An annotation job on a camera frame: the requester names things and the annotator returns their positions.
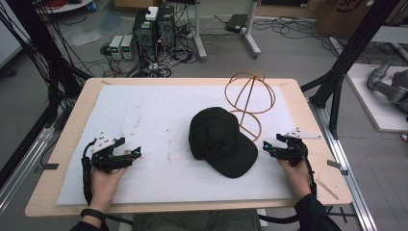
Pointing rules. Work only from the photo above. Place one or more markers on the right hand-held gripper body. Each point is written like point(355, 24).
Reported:
point(293, 150)

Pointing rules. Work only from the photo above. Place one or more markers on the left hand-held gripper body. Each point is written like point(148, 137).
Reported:
point(107, 159)

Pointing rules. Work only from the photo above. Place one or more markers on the black baseball cap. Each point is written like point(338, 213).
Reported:
point(221, 141)

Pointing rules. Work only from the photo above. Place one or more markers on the person's left hand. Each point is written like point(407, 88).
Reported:
point(104, 186)

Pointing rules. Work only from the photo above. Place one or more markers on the person's right hand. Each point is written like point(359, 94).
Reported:
point(296, 178)

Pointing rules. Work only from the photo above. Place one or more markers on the white foam sheet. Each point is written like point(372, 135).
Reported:
point(154, 128)

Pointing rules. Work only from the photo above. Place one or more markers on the grey tape strip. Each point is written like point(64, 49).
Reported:
point(336, 166)

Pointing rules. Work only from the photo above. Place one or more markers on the black tape strip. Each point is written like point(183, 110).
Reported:
point(51, 166)

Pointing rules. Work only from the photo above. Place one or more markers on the black wristband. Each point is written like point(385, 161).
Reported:
point(93, 214)

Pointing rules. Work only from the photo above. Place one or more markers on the white board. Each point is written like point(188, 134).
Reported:
point(369, 109)

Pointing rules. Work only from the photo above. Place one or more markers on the person's grey trousers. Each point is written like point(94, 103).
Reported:
point(195, 221)

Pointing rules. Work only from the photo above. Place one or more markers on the grey bench power supply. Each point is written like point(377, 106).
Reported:
point(115, 47)
point(128, 47)

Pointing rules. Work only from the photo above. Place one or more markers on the large black computer tower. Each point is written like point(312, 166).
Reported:
point(146, 38)

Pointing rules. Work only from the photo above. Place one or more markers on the white desk leg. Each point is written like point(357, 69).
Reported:
point(199, 35)
point(251, 32)

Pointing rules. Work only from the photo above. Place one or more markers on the flat black box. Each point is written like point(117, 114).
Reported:
point(236, 23)

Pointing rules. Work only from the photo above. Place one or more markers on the slim black computer tower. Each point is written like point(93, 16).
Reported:
point(166, 27)

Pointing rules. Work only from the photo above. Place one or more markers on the white box on computer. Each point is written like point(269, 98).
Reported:
point(151, 13)

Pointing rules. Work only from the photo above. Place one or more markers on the brown cardboard box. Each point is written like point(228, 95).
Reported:
point(343, 16)

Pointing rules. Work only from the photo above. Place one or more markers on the white round table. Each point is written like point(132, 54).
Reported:
point(69, 6)

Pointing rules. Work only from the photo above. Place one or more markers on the aluminium rail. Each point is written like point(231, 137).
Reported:
point(22, 173)
point(344, 173)

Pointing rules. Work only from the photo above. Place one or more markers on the black metal frame post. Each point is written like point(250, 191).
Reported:
point(349, 54)

